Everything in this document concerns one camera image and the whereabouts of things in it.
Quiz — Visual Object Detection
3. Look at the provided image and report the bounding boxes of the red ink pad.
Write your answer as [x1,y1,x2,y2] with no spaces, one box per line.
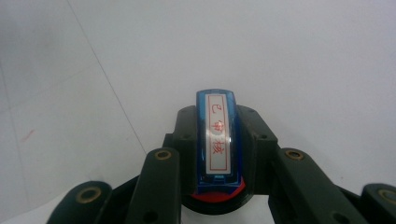
[181,179,261,217]

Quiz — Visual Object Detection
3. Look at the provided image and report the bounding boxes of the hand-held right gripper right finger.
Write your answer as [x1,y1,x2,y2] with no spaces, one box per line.
[236,104,279,200]

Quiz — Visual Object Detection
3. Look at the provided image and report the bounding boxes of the blue stamp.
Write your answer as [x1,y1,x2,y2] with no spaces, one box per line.
[195,89,243,195]

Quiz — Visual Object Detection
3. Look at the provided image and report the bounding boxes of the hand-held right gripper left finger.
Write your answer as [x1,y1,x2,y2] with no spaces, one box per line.
[162,105,200,195]

